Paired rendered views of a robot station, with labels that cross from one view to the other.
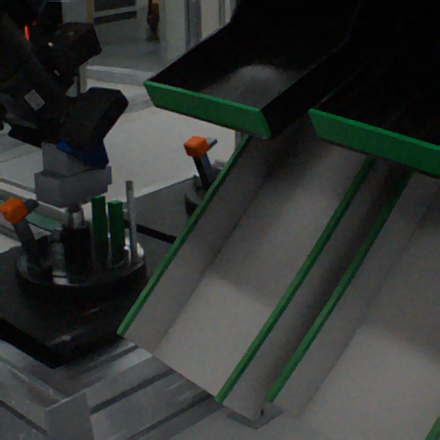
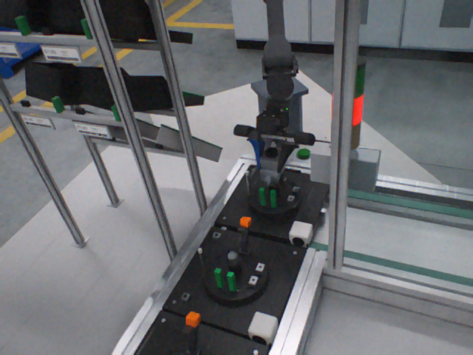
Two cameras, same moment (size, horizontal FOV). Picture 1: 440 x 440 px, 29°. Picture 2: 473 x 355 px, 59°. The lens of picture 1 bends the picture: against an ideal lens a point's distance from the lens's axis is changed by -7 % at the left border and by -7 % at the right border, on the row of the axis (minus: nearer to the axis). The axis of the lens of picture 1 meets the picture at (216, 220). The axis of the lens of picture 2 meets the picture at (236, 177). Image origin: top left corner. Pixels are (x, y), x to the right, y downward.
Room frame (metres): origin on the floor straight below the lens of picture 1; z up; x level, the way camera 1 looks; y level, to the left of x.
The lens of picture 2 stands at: (1.56, -0.15, 1.70)
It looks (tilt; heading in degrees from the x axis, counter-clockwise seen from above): 39 degrees down; 165
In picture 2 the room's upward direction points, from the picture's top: 9 degrees counter-clockwise
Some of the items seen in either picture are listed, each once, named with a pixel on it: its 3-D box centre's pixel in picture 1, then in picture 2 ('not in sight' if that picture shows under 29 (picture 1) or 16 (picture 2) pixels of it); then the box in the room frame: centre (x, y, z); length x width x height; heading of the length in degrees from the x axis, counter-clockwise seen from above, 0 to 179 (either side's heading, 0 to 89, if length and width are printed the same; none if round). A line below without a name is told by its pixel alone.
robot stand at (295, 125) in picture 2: not in sight; (280, 112); (0.42, 0.34, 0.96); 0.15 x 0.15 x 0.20; 0
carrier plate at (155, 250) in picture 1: (81, 282); (275, 202); (0.82, 0.14, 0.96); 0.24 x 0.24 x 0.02; 46
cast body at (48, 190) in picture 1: (77, 160); (270, 165); (0.82, 0.14, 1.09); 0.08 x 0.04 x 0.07; 137
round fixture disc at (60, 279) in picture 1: (79, 265); (275, 196); (0.82, 0.14, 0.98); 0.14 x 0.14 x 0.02
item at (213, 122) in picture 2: not in sight; (269, 144); (0.42, 0.29, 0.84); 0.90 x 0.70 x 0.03; 0
